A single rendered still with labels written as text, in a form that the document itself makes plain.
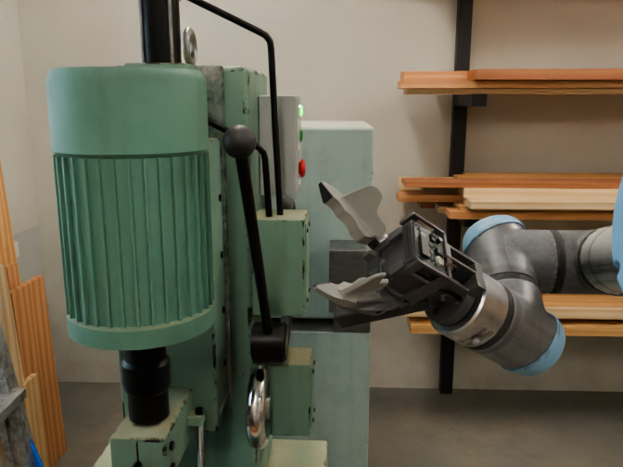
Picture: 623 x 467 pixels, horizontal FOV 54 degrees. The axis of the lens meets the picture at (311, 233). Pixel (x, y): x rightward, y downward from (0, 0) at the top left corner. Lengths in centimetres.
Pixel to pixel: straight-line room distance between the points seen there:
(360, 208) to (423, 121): 230
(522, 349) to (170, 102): 50
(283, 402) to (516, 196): 184
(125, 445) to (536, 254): 58
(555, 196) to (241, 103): 195
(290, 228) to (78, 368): 274
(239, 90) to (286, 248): 24
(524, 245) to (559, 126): 230
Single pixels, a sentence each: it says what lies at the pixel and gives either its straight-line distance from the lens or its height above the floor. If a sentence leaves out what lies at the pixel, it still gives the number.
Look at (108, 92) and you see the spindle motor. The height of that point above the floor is 148.
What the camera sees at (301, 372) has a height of 107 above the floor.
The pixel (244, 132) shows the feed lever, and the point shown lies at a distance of 62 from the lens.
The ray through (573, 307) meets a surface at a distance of 284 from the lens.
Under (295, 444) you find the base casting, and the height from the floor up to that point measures 80.
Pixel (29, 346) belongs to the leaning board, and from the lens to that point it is 261.
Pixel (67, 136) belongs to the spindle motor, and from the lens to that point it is 69.
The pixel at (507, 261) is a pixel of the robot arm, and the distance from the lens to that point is 84.
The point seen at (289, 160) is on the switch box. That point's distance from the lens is 98.
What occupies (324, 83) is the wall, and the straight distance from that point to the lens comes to 297.
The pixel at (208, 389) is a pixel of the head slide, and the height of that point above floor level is 107.
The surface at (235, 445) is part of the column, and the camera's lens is 106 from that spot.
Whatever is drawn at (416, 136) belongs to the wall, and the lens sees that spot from 299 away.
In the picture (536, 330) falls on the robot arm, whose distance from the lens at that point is 79.
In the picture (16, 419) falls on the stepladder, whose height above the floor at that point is 68.
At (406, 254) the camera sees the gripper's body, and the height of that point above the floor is 131.
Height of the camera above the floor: 147
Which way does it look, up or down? 12 degrees down
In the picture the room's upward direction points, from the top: straight up
